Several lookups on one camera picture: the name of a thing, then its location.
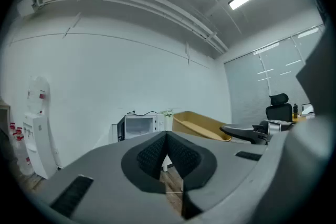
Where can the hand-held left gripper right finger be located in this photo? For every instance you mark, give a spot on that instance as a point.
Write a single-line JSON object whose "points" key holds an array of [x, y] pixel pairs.
{"points": [[223, 165]]}

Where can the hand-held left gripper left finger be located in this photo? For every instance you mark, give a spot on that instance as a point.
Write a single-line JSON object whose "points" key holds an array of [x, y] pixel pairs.
{"points": [[110, 181]]}

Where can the white microwave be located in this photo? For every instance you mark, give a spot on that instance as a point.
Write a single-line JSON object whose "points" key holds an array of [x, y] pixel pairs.
{"points": [[141, 126]]}

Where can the white table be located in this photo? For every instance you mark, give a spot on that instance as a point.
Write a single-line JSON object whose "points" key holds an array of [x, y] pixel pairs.
{"points": [[165, 165]]}

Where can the white vase with flowers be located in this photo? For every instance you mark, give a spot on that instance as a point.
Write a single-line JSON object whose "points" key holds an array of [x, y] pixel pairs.
{"points": [[168, 120]]}

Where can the white water dispenser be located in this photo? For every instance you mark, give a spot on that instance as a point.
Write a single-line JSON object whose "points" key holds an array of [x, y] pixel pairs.
{"points": [[39, 147]]}

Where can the black office chair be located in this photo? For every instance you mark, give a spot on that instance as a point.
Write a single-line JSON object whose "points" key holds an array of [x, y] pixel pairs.
{"points": [[279, 110]]}

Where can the gray window blinds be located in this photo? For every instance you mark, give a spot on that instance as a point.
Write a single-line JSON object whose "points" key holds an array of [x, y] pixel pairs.
{"points": [[246, 86]]}

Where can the clear bottle red cap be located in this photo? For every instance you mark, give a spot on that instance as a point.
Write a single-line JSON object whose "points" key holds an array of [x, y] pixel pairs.
{"points": [[24, 157], [12, 127], [19, 130]]}

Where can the wooden desk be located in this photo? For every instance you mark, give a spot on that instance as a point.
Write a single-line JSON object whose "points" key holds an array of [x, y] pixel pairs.
{"points": [[300, 119]]}

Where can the dark drink bottle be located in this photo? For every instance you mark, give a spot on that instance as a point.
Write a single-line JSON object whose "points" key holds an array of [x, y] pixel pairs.
{"points": [[295, 111]]}

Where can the white laptop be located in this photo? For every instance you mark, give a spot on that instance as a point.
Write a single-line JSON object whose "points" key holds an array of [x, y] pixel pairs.
{"points": [[307, 108]]}

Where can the clear water jug red label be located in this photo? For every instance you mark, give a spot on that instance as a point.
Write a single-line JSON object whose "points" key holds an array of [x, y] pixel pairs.
{"points": [[38, 94]]}

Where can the white ceiling conduit run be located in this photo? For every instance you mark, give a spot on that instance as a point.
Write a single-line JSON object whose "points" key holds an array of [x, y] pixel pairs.
{"points": [[147, 0]]}

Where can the white wall junction box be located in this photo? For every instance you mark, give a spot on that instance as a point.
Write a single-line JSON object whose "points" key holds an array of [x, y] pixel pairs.
{"points": [[25, 6]]}

